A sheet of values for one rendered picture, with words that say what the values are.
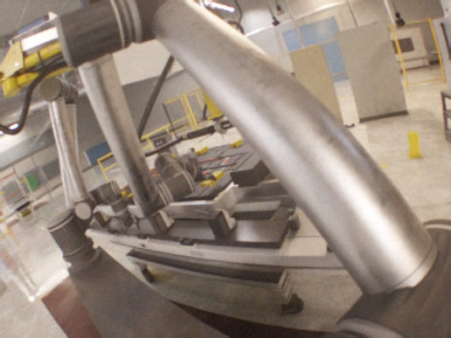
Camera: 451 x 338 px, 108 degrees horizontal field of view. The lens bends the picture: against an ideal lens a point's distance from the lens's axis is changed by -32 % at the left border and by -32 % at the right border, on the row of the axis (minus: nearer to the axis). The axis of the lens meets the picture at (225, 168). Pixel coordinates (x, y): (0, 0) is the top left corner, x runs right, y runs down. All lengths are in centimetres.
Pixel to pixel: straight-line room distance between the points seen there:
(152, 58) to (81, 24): 70
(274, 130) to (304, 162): 6
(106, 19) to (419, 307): 75
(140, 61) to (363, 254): 117
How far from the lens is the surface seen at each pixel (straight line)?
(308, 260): 100
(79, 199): 147
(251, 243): 110
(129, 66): 123
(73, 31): 60
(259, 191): 136
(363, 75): 562
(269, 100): 34
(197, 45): 45
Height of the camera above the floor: 151
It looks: 17 degrees down
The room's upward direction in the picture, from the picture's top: 21 degrees counter-clockwise
